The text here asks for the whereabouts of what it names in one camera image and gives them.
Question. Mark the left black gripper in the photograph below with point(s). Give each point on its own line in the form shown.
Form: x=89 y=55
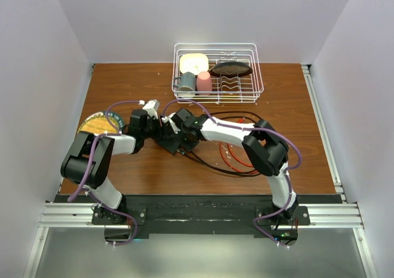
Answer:
x=158 y=123

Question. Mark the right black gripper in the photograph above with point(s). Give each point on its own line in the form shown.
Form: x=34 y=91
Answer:
x=187 y=146

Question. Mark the black network switch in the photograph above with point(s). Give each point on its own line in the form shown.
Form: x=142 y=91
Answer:
x=171 y=145

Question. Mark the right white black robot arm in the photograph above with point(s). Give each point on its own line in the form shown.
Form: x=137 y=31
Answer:
x=270 y=153

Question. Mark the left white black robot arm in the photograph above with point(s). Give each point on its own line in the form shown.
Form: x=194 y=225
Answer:
x=87 y=161

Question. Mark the grey mug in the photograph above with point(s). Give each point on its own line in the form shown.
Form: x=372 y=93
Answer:
x=185 y=83

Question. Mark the pink cup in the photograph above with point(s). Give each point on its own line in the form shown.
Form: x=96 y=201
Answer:
x=204 y=83

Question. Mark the round yellow green coaster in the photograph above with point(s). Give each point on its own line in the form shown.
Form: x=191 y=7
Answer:
x=98 y=123

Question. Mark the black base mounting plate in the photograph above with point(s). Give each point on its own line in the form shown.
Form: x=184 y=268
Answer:
x=210 y=214

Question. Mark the cream square plate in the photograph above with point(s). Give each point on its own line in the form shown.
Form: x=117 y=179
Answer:
x=193 y=63

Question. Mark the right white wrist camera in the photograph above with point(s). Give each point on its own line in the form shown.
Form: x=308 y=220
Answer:
x=167 y=120

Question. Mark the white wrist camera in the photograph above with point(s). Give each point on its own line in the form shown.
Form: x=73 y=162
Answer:
x=151 y=105
x=167 y=120

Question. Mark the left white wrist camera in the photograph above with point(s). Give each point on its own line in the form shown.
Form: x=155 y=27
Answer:
x=151 y=105

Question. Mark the white wire dish rack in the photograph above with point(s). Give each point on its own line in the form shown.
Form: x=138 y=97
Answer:
x=245 y=89

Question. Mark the aluminium frame rail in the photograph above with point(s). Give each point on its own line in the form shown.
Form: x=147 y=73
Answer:
x=68 y=244

